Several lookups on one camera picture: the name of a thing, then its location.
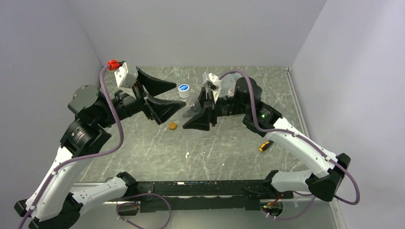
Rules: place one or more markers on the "large clear tea bottle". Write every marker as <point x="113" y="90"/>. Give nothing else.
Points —
<point x="231" y="92"/>

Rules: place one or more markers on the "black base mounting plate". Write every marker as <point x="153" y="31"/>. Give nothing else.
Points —
<point x="199" y="195"/>

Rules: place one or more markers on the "orange black screwdriver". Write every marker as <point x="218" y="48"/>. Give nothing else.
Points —
<point x="265" y="146"/>

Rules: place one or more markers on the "orange bottle cap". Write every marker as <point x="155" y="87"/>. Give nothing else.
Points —
<point x="172" y="125"/>

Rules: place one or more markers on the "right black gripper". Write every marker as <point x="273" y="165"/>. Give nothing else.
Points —
<point x="201" y="121"/>

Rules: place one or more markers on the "aluminium rail frame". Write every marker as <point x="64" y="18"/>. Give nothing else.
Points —
<point x="205" y="212"/>

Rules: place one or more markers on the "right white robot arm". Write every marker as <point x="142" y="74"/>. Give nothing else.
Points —
<point x="326" y="170"/>

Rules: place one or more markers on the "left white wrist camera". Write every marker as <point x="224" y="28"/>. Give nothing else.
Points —
<point x="125" y="75"/>

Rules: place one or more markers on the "clear plastic screw box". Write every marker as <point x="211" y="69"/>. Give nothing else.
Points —
<point x="231" y="79"/>

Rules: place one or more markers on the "blue white bottle cap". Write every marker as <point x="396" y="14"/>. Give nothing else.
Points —
<point x="183" y="88"/>

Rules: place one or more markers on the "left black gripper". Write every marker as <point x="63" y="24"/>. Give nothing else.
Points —
<point x="155" y="108"/>

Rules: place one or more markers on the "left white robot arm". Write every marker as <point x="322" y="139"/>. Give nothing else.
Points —
<point x="96" y="131"/>

